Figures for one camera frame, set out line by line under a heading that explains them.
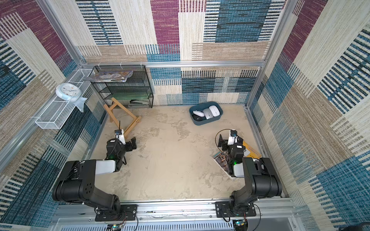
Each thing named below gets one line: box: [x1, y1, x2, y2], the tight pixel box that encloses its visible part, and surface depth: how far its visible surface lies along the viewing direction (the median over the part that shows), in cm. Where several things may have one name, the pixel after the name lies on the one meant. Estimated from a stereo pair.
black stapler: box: [129, 99, 143, 104], surface depth 112 cm
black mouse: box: [191, 114, 202, 121], surface depth 110 cm
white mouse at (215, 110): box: [209, 104, 221, 117], surface depth 113 cm
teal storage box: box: [188, 101, 224, 126], surface depth 113 cm
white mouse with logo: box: [192, 110, 205, 117], surface depth 114 cm
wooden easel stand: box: [103, 97, 142, 138], surface depth 103 cm
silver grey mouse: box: [202, 108, 214, 120], surface depth 113 cm
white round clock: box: [55, 82, 82, 103], surface depth 76 cm
